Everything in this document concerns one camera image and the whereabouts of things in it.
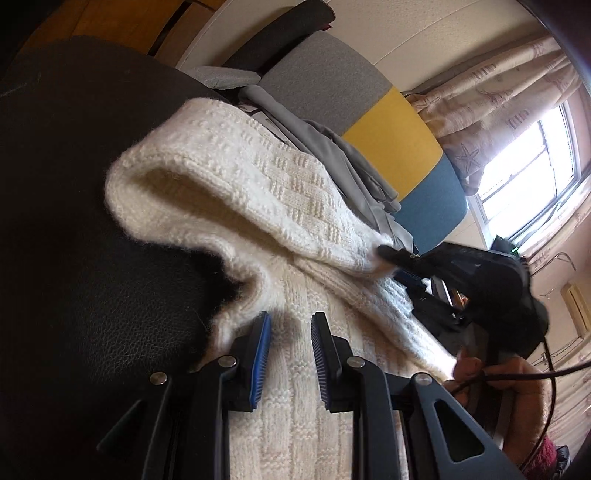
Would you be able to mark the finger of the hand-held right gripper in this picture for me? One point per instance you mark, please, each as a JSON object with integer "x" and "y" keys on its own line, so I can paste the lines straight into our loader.
{"x": 401, "y": 259}
{"x": 434, "y": 314}

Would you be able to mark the patterned beige curtain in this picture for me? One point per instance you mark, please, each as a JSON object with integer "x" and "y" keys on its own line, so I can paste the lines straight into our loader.
{"x": 485, "y": 115}

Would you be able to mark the person's right forearm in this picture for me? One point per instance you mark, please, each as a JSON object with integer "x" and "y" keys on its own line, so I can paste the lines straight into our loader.
{"x": 535, "y": 434}

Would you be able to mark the person's right hand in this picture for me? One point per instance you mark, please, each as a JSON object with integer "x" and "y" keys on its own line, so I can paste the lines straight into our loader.
{"x": 521, "y": 383}

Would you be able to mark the white knitted sweater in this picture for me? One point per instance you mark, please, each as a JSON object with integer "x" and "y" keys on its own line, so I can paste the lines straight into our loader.
{"x": 258, "y": 184}

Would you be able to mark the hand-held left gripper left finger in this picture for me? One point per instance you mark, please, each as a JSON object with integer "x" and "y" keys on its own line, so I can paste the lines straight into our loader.
{"x": 259, "y": 364}

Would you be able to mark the grey yellow blue chair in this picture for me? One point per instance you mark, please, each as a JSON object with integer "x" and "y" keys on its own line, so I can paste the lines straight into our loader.
{"x": 392, "y": 120}

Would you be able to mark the black leather bench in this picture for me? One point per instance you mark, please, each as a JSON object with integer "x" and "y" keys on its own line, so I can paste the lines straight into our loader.
{"x": 69, "y": 230}

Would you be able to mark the wooden wardrobe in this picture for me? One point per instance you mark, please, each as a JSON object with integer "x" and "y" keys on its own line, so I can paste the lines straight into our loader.
{"x": 115, "y": 18}

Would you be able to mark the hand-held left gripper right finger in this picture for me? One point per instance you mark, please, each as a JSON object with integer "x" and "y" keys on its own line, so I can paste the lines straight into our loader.
{"x": 321, "y": 364}

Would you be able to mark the window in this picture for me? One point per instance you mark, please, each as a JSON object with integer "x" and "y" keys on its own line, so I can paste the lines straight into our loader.
{"x": 531, "y": 170}

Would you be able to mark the wall air conditioner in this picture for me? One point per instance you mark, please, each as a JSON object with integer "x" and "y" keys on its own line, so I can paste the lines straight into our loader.
{"x": 579, "y": 305}

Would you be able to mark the grey hoodie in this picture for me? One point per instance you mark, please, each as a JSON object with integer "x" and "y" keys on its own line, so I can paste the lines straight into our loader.
{"x": 351, "y": 170}

